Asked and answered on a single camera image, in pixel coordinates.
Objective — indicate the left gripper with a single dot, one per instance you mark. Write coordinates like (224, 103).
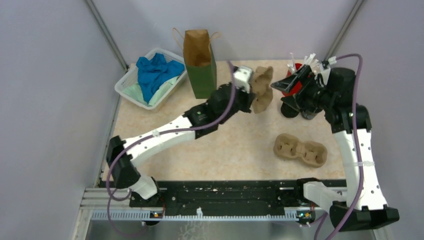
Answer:
(248, 97)

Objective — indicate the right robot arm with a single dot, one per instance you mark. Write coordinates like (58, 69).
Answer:
(364, 206)

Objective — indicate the white plastic basket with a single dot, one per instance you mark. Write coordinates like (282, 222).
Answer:
(131, 78)

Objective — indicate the light green cloth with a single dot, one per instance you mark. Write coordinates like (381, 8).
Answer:
(134, 91)

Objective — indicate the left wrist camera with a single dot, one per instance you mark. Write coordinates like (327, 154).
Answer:
(242, 76)

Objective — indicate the stack of black lids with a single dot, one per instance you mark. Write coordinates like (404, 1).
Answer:
(288, 111)

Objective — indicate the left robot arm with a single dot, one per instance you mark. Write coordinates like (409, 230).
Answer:
(124, 155)

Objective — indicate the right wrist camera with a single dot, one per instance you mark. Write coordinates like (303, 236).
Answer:
(324, 72)

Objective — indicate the red cylindrical straw holder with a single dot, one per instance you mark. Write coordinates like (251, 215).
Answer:
(296, 89)

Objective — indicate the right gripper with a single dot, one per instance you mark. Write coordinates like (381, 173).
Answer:
(297, 101)

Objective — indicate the blue cloth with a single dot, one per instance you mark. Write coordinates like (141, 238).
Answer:
(152, 73)

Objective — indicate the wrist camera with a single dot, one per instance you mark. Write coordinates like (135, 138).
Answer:
(242, 76)
(324, 72)

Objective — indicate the green brown paper bag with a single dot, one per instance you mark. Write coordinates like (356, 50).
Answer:
(199, 59)

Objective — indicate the single pulp cup carrier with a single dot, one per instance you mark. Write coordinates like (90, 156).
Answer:
(260, 86)

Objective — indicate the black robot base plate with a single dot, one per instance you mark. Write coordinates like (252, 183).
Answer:
(237, 198)

